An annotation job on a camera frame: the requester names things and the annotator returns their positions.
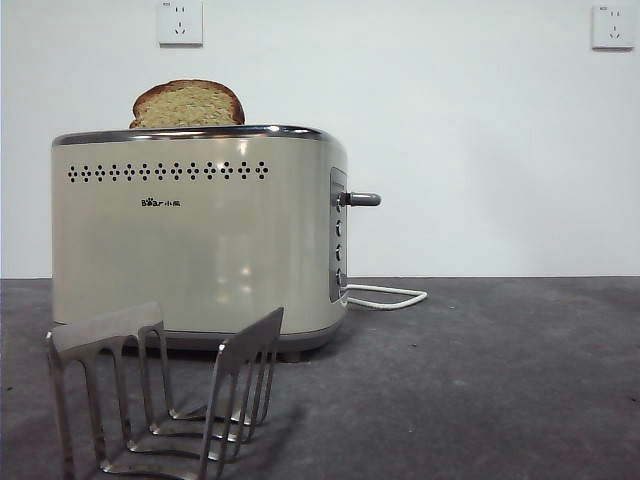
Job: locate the stainless steel toast rack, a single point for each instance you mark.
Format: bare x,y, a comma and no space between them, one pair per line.
245,345

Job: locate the grey toaster lever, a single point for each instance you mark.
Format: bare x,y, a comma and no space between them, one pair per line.
365,199

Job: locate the brown-crusted bread slice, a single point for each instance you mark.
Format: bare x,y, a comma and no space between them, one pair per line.
190,105

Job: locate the cream toaster with chrome trim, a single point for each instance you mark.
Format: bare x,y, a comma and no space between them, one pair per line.
200,250

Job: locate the white wall socket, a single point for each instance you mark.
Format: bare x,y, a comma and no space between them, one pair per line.
610,27
181,25

